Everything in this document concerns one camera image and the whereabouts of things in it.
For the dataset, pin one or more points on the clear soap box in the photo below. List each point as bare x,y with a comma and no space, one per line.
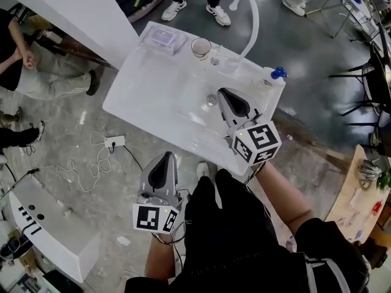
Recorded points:
165,38

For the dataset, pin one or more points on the white curved faucet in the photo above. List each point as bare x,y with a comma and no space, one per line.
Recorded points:
253,26

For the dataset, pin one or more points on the metal sink drain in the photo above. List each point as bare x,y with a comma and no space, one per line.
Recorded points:
211,99

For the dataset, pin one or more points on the black stand pole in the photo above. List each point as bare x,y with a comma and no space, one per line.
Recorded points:
21,180

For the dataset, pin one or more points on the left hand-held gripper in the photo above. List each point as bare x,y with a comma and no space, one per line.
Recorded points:
148,217

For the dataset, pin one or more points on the wooden table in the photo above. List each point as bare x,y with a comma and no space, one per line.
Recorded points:
351,206

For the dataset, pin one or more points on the small red item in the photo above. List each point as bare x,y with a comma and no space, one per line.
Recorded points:
377,207

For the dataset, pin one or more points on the white sink basin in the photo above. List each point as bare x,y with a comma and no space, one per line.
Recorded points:
165,96

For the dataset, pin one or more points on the green plant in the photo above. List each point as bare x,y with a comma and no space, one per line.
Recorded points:
385,180

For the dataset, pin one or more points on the person's white shoe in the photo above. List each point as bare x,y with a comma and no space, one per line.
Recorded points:
205,171

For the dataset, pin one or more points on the person's right forearm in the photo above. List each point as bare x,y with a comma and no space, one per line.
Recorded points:
284,197

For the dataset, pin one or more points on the clear glass cup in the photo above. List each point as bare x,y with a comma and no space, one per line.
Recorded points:
200,46

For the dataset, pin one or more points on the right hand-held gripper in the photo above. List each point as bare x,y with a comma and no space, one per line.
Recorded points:
261,137

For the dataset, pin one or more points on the blue pump bottle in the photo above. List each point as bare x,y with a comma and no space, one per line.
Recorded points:
278,73

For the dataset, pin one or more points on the white power strip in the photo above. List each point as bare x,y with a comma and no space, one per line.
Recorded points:
115,141

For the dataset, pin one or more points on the black chair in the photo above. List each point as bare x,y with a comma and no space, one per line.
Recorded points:
374,81

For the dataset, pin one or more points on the white panel counter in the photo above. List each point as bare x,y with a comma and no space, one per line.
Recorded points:
79,8

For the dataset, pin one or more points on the person's left forearm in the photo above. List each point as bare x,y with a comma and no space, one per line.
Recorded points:
159,261

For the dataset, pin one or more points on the person's black clothing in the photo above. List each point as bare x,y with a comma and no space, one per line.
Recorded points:
238,240

